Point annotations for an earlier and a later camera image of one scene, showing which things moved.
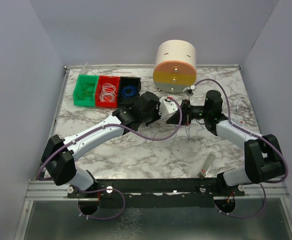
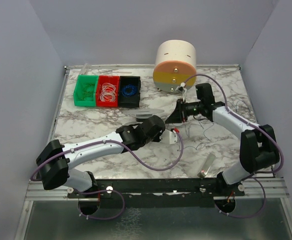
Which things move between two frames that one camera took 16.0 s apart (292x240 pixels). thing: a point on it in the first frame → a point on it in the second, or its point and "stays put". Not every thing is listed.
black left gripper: [154, 113] → [157, 136]
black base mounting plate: [156, 193] stays put
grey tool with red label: [206, 166] stays put
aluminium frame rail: [39, 189] stays put
